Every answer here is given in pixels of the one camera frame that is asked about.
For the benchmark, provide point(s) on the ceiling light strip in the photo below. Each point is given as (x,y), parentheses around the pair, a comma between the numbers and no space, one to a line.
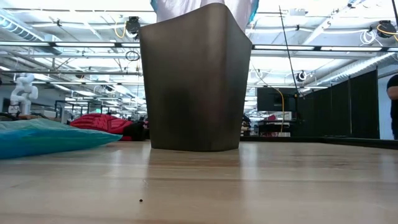
(84,44)

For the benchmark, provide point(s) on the teal plastic trash bag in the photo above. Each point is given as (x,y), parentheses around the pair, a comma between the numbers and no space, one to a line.
(46,138)

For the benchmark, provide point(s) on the red and black work glove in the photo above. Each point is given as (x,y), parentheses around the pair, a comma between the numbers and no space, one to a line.
(99,123)

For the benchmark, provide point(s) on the silver ventilation duct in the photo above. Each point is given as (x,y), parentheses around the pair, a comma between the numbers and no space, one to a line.
(18,29)
(357,67)

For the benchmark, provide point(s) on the person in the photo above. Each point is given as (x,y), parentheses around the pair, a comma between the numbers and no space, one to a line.
(393,84)

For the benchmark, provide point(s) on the black monitor screen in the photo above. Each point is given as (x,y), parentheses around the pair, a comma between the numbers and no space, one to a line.
(270,99)

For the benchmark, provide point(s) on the black partition wall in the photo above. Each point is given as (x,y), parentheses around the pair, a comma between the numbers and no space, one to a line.
(335,109)

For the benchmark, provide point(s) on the blue plastic bag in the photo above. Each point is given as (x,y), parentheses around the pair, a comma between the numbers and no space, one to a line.
(174,9)

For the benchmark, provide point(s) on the grey plastic trash bin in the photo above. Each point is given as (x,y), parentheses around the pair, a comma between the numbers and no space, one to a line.
(196,93)

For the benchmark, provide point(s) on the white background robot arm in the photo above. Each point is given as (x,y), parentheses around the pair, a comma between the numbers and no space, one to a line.
(23,93)

